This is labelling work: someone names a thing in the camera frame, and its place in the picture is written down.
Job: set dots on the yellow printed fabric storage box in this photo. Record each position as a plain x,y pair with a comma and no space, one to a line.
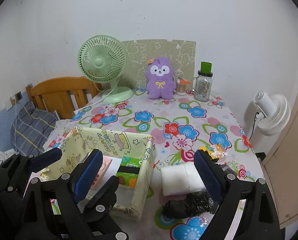
144,180

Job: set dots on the floral tablecloth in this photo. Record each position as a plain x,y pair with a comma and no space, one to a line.
189,120

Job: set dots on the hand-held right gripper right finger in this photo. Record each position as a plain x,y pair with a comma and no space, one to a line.
207,177

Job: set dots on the black plastic bag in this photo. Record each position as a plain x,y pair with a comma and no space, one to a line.
186,205

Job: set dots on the crumpled white cloth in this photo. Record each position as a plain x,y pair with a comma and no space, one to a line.
4,156

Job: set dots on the blue bed sheet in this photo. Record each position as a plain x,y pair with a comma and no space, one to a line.
1,130

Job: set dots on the beige wooden door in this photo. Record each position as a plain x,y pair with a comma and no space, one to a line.
296,105

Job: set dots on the toothpick jar with orange lid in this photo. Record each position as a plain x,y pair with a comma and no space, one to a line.
182,87

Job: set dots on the purple plush toy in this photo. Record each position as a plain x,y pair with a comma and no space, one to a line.
160,82

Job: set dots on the wooden bed headboard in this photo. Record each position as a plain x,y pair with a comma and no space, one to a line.
56,92

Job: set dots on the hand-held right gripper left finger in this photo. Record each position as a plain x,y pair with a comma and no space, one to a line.
88,175

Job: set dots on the white standing fan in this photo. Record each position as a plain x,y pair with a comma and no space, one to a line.
271,115

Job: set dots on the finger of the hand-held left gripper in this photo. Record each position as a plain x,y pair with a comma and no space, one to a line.
103,197
48,157

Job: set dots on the white foam sponge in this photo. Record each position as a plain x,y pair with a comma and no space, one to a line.
179,180

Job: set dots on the yellow snack packet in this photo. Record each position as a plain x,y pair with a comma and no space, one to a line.
216,152

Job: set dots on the green desk fan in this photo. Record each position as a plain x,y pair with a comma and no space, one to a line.
98,62

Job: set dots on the green tissue pack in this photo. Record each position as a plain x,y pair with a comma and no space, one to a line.
130,170

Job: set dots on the glass mug jar green lid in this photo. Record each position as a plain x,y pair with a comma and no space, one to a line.
202,87

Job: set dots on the grey plaid pillow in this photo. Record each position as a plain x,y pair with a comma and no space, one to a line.
31,127

